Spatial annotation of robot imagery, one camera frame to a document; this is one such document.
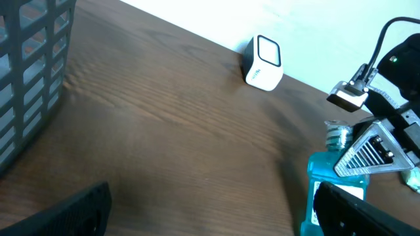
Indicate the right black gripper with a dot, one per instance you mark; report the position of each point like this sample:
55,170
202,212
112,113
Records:
388,141

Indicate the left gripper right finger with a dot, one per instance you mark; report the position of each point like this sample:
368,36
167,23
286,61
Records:
340,213

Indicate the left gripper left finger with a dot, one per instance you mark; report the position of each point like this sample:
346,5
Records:
84,213

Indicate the teal mouthwash bottle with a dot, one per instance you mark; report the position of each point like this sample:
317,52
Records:
321,168

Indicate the pale green wet wipes pack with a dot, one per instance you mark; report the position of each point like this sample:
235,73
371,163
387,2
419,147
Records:
412,179

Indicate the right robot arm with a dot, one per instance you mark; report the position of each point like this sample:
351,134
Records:
400,66

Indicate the white barcode scanner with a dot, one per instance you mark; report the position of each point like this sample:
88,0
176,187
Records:
262,63

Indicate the grey plastic shopping basket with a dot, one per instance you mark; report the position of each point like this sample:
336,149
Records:
35,38

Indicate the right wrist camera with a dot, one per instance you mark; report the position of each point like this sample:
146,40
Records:
352,95

